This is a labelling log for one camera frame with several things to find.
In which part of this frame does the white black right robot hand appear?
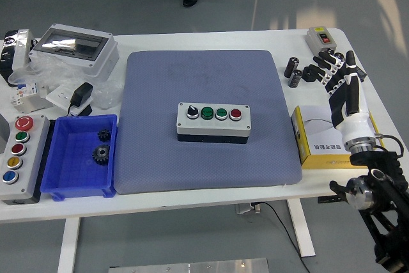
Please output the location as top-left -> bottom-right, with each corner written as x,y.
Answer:
312,50 -> 377,143

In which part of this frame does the grey four-button control box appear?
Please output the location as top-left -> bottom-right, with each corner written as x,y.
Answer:
176,102 -> 252,144

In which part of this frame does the grey five-button control box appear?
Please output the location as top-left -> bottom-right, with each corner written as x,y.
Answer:
0,114 -> 52,206

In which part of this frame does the yellow white cardboard box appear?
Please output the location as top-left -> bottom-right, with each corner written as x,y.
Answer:
290,105 -> 384,171

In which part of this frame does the black module with green label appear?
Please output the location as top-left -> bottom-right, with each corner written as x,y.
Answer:
355,64 -> 367,84

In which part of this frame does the black hex nut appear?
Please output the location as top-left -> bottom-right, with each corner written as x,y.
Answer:
302,65 -> 320,82

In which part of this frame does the white table leg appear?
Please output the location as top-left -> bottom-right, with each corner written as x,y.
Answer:
57,217 -> 81,273
286,198 -> 317,258

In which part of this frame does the grey under-table power box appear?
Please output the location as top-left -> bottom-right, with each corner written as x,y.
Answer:
235,202 -> 263,215

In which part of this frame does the grey-blue padded mat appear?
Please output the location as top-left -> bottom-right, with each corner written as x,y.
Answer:
114,49 -> 304,196

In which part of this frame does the large black bevel gear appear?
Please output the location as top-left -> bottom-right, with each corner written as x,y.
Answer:
91,144 -> 111,167

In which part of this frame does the black power adapter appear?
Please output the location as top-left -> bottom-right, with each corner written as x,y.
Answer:
65,82 -> 94,117

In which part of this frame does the blue plastic bin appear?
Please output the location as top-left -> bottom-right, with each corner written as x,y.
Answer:
40,113 -> 118,202

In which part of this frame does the clear plastic bag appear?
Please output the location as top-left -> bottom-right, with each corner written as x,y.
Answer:
8,55 -> 124,111

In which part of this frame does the white circuit breaker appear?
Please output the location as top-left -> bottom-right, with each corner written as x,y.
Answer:
8,81 -> 42,107

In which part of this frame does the black white wrapped device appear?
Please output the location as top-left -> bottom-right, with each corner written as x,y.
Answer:
0,29 -> 36,87

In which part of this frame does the grey metal block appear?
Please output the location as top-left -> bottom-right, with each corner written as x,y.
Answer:
0,116 -> 10,155

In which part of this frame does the grey red-black switch box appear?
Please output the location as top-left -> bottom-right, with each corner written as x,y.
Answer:
305,26 -> 339,59

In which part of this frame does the black power cable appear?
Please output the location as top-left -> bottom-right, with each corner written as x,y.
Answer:
255,201 -> 311,273

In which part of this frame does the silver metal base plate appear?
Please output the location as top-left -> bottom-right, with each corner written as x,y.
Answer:
107,257 -> 270,273

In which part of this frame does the white wall socket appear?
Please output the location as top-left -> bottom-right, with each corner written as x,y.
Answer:
45,83 -> 93,117

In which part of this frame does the grey enclosure with clear lid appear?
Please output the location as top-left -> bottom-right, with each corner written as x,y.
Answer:
28,23 -> 120,79

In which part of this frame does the grey metal bracket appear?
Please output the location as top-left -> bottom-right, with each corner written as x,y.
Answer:
24,93 -> 54,114

